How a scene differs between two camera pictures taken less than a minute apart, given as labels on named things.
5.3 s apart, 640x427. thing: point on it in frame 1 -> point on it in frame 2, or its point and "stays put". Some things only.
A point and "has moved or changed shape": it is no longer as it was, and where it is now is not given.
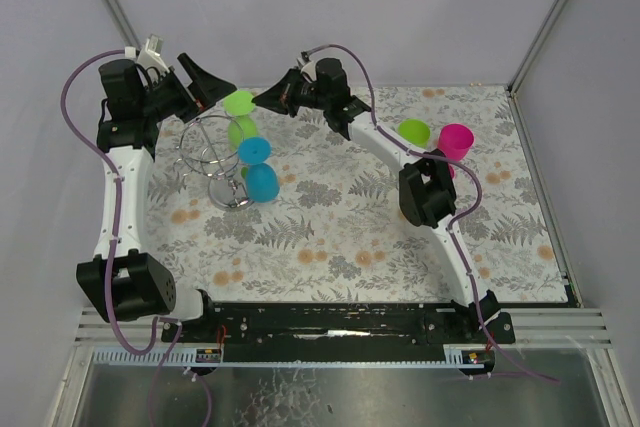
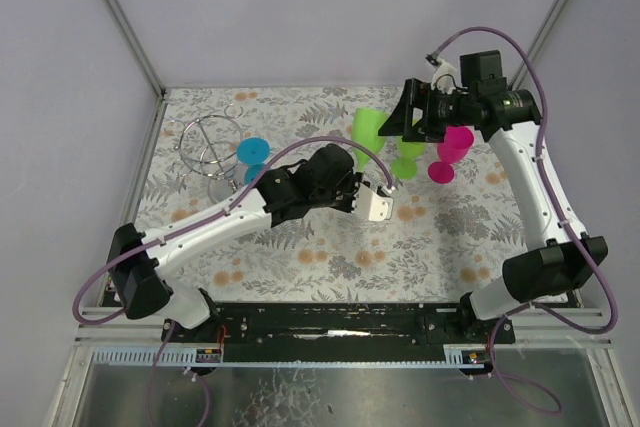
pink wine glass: x=455 y=140 stays put
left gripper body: x=181 y=98 -> x=347 y=192
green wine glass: x=239 y=105 has moved or changed shape
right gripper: x=293 y=94 -> x=417 y=110
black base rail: x=339 y=332 stays put
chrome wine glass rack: x=210 y=146 stays put
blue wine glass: x=262 y=182 stays put
